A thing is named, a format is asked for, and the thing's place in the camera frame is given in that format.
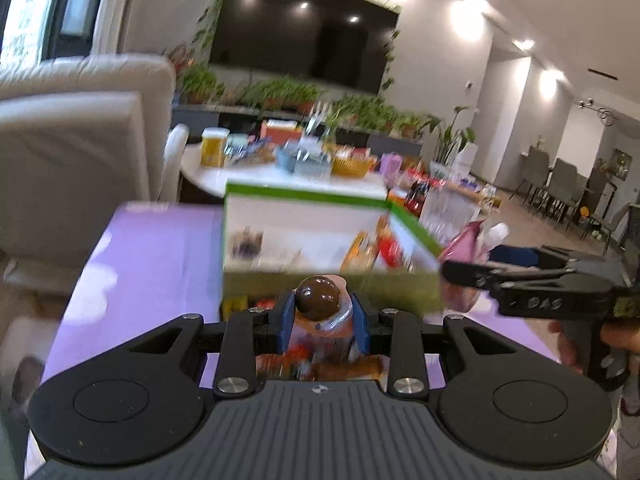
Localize ring pendant lamp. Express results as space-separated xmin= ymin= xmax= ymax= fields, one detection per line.
xmin=577 ymin=96 xmax=617 ymax=127

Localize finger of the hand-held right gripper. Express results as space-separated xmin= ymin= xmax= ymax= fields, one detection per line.
xmin=487 ymin=246 xmax=542 ymax=265
xmin=441 ymin=259 xmax=506 ymax=292

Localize small potted plant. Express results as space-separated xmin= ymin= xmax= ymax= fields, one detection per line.
xmin=397 ymin=112 xmax=443 ymax=138

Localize grey storage basket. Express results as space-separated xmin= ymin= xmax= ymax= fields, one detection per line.
xmin=277 ymin=146 xmax=333 ymax=178

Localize dark television console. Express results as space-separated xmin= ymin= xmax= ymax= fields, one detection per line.
xmin=172 ymin=102 xmax=426 ymax=158

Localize orange tissue box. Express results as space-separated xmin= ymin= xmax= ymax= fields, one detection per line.
xmin=260 ymin=119 xmax=303 ymax=146

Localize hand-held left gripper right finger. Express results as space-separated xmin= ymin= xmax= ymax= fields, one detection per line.
xmin=350 ymin=292 xmax=532 ymax=398

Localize orange brown snack packets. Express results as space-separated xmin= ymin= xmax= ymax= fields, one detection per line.
xmin=341 ymin=231 xmax=377 ymax=272

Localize potted green plant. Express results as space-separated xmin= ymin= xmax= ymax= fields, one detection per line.
xmin=242 ymin=76 xmax=321 ymax=111
xmin=332 ymin=92 xmax=401 ymax=131
xmin=180 ymin=62 xmax=226 ymax=103

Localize person's right hand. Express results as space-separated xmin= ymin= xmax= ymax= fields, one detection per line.
xmin=549 ymin=319 xmax=587 ymax=375

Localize white coffee table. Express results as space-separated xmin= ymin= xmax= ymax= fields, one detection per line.
xmin=181 ymin=127 xmax=388 ymax=200

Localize white air purifier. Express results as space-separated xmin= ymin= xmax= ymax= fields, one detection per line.
xmin=452 ymin=142 xmax=480 ymax=181

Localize framed wall picture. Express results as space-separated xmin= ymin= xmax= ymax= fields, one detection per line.
xmin=613 ymin=148 xmax=634 ymax=181

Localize purple floral tablecloth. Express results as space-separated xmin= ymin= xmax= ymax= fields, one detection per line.
xmin=37 ymin=202 xmax=566 ymax=411

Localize black television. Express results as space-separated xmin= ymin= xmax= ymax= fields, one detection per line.
xmin=207 ymin=0 xmax=401 ymax=96

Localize dark snack packet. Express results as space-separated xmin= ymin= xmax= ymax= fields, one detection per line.
xmin=231 ymin=229 xmax=264 ymax=260

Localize red flower decoration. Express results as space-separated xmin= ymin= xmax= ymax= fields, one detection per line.
xmin=165 ymin=42 xmax=197 ymax=78

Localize tall peace lily plant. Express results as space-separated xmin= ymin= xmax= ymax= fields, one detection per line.
xmin=431 ymin=105 xmax=477 ymax=166

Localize red snack packet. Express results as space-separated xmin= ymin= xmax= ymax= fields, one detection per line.
xmin=375 ymin=216 xmax=417 ymax=270

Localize green cardboard box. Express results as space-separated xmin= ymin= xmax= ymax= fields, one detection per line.
xmin=221 ymin=179 xmax=447 ymax=313

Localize beige recliner sofa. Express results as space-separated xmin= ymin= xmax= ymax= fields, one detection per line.
xmin=0 ymin=54 xmax=191 ymax=281

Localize beige curtain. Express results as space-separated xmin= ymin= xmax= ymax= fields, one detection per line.
xmin=90 ymin=0 xmax=138 ymax=58

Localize pink snack packet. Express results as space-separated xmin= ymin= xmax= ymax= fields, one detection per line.
xmin=441 ymin=220 xmax=510 ymax=312

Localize yellow woven basket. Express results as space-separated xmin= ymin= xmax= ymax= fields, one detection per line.
xmin=331 ymin=152 xmax=377 ymax=179

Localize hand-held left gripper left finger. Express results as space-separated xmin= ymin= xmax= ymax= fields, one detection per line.
xmin=115 ymin=291 xmax=297 ymax=397

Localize brown-capped bottle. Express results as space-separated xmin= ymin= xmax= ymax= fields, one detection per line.
xmin=294 ymin=274 xmax=355 ymax=361

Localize dark framed window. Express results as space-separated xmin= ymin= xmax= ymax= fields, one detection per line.
xmin=0 ymin=0 xmax=108 ymax=68

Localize brown snack packet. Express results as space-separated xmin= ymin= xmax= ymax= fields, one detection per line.
xmin=256 ymin=352 xmax=387 ymax=382

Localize glass mug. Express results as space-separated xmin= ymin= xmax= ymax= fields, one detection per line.
xmin=419 ymin=191 xmax=483 ymax=241

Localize yellow canister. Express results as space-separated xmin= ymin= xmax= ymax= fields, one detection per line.
xmin=200 ymin=128 xmax=231 ymax=168

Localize grey dining chair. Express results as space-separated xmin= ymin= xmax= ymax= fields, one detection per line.
xmin=580 ymin=201 xmax=632 ymax=256
xmin=512 ymin=146 xmax=551 ymax=206
xmin=542 ymin=157 xmax=582 ymax=223

